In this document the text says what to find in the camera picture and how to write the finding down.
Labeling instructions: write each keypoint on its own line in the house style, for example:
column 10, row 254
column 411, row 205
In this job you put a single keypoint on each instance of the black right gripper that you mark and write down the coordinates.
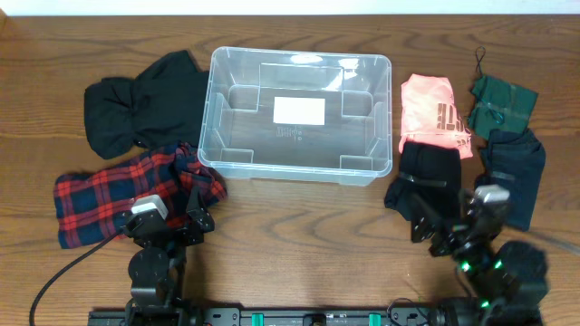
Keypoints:
column 456, row 231

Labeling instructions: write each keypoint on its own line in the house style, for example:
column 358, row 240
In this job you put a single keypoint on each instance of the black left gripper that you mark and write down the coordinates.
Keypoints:
column 200, row 223

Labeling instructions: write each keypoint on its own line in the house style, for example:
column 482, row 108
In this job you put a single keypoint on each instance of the navy garment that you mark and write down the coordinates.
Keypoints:
column 514, row 161

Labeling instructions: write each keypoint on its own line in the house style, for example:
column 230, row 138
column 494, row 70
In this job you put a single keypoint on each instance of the green garment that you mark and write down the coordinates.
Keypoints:
column 499, row 104

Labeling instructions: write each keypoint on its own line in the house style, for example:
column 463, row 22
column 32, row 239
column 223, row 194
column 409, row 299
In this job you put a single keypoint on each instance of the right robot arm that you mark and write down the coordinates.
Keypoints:
column 505, row 287

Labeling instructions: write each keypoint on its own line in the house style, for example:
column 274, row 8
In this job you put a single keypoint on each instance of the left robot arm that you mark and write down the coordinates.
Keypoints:
column 156, row 271

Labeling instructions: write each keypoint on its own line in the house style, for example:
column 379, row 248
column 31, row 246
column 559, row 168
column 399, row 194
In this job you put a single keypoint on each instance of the pink folded shirt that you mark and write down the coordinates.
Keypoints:
column 429, row 115

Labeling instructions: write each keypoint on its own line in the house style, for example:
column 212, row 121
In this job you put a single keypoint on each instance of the red navy plaid shirt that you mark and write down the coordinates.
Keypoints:
column 89, row 206

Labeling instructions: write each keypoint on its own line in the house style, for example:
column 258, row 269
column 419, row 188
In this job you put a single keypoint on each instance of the black hooded garment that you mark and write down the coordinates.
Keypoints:
column 162, row 105

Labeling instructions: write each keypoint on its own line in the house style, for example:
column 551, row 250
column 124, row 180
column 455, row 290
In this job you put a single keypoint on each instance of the white label in bin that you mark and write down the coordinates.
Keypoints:
column 299, row 111

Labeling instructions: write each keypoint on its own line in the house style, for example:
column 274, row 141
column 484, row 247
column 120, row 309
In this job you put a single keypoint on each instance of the clear plastic storage bin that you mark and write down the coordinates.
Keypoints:
column 240, row 140

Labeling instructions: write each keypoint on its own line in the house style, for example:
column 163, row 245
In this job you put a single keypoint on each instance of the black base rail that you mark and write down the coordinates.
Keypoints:
column 397, row 315

